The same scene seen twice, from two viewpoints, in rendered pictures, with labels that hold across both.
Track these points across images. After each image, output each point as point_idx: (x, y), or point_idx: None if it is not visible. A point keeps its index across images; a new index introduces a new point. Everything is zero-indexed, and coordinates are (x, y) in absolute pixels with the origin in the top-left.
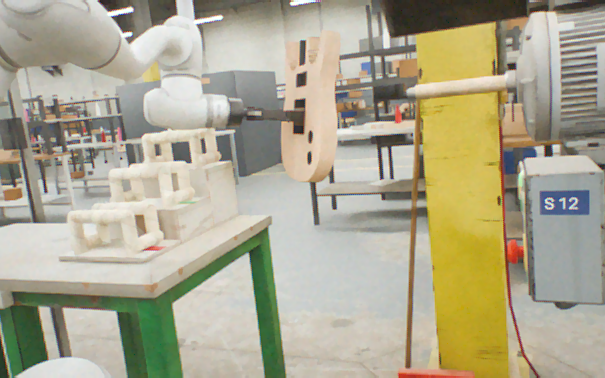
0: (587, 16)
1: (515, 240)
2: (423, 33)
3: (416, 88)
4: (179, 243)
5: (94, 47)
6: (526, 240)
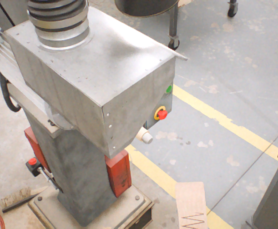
0: None
1: (162, 111)
2: (86, 137)
3: (148, 131)
4: None
5: None
6: (172, 95)
